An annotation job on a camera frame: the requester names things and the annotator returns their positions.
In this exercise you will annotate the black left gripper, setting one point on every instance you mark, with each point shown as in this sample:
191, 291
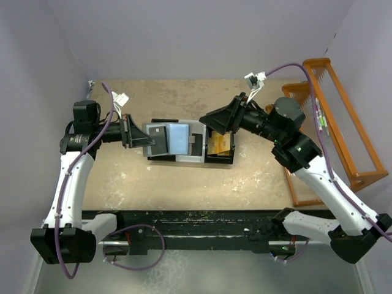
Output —
131, 135

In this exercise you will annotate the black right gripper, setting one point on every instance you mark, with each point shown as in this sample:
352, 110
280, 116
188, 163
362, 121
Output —
221, 118

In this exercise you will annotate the black credit card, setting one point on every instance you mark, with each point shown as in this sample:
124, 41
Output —
159, 135

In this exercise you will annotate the grey card holder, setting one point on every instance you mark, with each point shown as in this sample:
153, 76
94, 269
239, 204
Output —
170, 139

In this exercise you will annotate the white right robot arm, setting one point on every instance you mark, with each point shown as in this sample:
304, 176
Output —
356, 227

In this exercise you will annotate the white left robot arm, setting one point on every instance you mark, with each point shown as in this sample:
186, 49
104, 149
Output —
63, 237

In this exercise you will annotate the gold cards stack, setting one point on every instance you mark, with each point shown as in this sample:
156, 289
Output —
219, 144

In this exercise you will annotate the black cards stack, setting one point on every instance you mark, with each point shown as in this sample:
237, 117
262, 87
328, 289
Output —
197, 145

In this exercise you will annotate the black bin with gold cards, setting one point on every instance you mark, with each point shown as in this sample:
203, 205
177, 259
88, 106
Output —
214, 159

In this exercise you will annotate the pink marker pen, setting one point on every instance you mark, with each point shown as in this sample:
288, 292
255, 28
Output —
318, 111

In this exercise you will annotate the green marker pen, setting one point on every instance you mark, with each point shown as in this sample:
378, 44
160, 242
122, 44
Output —
322, 125

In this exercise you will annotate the orange wooden rack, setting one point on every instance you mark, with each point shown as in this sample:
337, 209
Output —
352, 154

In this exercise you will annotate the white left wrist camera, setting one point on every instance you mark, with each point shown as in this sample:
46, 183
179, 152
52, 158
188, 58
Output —
119, 100

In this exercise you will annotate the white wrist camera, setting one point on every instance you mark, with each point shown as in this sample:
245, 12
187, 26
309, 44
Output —
255, 83
119, 100

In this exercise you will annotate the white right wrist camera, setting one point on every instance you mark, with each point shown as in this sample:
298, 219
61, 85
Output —
255, 83

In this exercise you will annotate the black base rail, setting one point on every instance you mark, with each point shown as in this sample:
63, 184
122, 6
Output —
196, 230

